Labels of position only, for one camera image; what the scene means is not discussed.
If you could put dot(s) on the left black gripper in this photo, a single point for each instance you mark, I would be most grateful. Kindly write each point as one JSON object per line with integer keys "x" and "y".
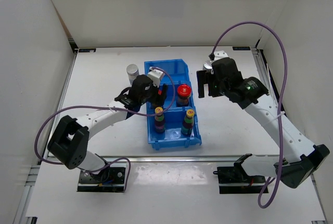
{"x": 154, "y": 99}

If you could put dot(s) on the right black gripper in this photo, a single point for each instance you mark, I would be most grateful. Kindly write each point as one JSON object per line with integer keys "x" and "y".
{"x": 203, "y": 77}

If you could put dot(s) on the yellow-capped sauce bottle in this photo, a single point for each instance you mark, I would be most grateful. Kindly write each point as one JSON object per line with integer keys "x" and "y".
{"x": 159, "y": 120}

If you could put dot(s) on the green-labelled sauce bottle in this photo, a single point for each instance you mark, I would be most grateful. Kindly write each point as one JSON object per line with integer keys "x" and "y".
{"x": 188, "y": 122}

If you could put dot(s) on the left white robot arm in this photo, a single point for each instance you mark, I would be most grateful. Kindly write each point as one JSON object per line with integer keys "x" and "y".
{"x": 70, "y": 139}

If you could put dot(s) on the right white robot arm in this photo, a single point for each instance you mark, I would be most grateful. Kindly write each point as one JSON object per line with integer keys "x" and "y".
{"x": 298, "y": 158}

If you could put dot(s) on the right silver-capped white shaker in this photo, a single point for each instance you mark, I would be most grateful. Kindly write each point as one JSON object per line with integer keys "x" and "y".
{"x": 207, "y": 66}

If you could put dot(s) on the silver-capped white shaker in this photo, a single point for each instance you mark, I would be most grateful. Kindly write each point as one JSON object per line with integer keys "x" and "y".
{"x": 132, "y": 72}
{"x": 207, "y": 66}

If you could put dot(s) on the left silver-capped white shaker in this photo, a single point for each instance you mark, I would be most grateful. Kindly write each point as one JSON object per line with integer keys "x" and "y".
{"x": 132, "y": 72}

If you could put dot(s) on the blue three-compartment plastic bin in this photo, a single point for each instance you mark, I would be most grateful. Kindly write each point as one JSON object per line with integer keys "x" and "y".
{"x": 178, "y": 72}

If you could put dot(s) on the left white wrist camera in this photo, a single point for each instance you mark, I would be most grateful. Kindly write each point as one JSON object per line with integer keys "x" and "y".
{"x": 156, "y": 76}

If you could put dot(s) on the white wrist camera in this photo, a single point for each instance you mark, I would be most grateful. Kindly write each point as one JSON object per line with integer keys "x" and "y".
{"x": 217, "y": 55}
{"x": 156, "y": 76}

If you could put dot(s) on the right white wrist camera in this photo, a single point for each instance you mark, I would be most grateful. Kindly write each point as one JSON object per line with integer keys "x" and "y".
{"x": 217, "y": 55}

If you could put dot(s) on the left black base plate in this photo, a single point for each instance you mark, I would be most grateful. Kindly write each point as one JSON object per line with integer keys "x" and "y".
{"x": 110, "y": 180}

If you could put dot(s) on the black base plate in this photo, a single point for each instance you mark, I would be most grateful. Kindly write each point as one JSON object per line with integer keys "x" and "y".
{"x": 110, "y": 180}
{"x": 230, "y": 183}

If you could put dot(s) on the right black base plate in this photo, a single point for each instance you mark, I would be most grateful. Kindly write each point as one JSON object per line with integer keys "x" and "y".
{"x": 230, "y": 183}

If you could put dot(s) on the aluminium frame rail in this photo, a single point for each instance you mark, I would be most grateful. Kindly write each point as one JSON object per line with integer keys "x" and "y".
{"x": 156, "y": 159}

